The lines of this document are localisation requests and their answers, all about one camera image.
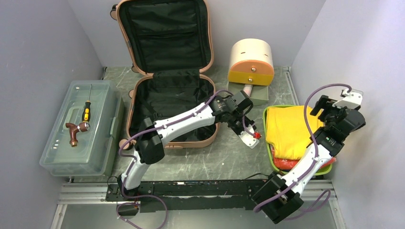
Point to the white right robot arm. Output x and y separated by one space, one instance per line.
280 196

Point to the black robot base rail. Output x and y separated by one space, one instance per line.
152 196

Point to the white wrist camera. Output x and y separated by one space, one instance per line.
248 139
351 100

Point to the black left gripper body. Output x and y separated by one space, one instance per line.
236 124

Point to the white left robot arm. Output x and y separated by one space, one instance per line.
146 147

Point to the yellow black screwdriver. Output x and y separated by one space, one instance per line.
86 115

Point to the yellow cloth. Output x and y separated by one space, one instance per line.
287 132

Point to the red white tie-dye cloth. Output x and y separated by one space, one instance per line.
288 164

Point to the cream orange drawer cabinet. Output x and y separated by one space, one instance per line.
251 62

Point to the clear plastic storage box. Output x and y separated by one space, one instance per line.
84 138

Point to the pink hard-shell suitcase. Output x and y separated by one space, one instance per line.
170 45

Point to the lime green plastic tray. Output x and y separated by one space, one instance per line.
269 146

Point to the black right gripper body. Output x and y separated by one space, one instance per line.
330 113

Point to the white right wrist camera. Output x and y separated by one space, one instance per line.
351 100

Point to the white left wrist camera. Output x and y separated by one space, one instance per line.
248 139

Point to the aluminium frame rail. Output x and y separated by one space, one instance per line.
82 204

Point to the rose gold round jar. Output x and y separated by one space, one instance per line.
247 89

